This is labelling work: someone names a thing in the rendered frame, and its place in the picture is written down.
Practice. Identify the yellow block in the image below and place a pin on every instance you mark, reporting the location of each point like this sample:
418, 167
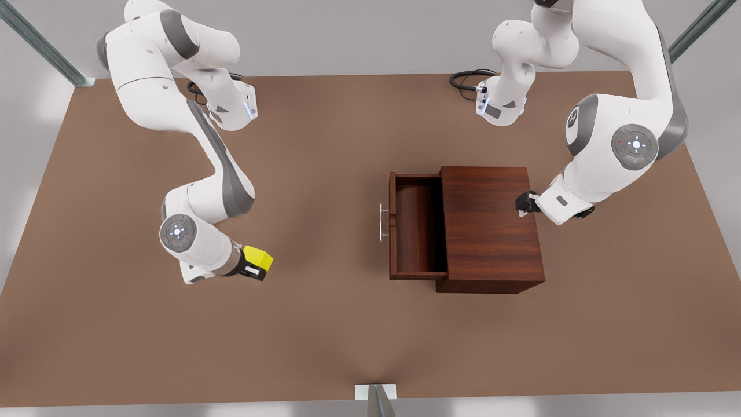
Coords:
258, 258

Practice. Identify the brown wooden drawer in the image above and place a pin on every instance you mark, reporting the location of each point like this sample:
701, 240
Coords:
417, 226

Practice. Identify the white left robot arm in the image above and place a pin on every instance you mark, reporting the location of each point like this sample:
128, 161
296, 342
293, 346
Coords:
613, 87

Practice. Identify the silver frame post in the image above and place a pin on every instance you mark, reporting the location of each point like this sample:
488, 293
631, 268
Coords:
379, 401
697, 26
43, 43

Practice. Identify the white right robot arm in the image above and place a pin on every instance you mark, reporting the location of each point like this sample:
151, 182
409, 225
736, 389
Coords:
168, 98

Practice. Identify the brown wooden cabinet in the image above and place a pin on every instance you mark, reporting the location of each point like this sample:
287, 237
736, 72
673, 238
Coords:
489, 229

